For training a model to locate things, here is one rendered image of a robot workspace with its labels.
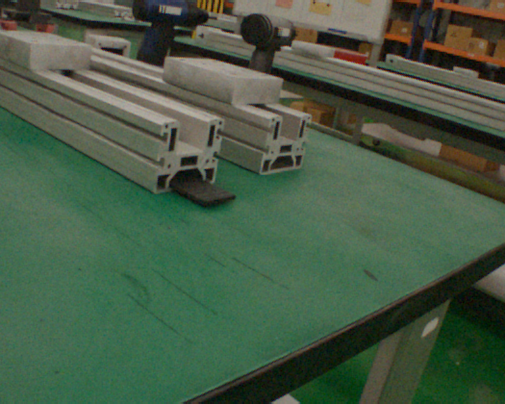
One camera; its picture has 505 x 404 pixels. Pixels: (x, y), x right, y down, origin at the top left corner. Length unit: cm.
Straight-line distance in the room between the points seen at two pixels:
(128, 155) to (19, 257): 24
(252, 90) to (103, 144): 24
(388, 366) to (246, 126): 43
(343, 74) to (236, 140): 154
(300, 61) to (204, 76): 163
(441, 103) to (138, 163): 158
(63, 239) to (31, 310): 12
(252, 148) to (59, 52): 34
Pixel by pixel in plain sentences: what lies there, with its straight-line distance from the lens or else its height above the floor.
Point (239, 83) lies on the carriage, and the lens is 77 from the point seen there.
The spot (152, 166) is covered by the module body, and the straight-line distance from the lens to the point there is 61.
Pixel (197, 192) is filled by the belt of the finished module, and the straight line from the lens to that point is 61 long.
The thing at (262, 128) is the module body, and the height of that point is 84.
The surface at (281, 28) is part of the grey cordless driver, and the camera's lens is 100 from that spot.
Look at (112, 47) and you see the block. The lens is 137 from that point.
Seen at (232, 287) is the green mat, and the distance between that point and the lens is 45.
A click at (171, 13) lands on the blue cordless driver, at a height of 97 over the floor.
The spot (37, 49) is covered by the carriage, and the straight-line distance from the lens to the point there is 86.
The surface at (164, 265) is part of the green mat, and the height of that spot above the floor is 78.
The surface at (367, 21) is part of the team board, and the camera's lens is 376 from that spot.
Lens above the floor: 100
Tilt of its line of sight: 19 degrees down
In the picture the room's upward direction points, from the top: 11 degrees clockwise
